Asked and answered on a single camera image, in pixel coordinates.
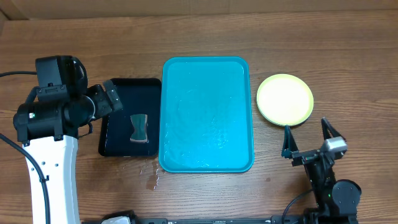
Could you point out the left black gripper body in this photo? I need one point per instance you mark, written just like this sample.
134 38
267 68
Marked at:
101 102

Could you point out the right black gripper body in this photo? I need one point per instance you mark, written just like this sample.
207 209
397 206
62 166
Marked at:
306 157

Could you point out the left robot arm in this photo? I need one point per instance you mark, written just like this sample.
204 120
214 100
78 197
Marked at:
47 127

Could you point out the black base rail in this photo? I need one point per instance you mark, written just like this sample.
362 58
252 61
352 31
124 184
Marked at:
130 217

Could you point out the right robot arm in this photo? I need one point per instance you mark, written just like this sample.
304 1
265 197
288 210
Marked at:
337 200

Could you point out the yellow-green plate top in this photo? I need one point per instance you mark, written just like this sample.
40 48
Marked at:
284 99

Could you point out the black plastic tray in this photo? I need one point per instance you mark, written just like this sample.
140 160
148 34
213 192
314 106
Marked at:
138 96

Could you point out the green scrubbing sponge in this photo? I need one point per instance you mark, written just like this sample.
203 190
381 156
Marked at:
139 124

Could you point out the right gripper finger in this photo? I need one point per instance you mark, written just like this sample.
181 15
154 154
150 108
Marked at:
289 144
328 130

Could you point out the teal plastic tray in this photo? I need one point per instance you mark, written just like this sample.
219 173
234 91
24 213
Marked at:
206 115

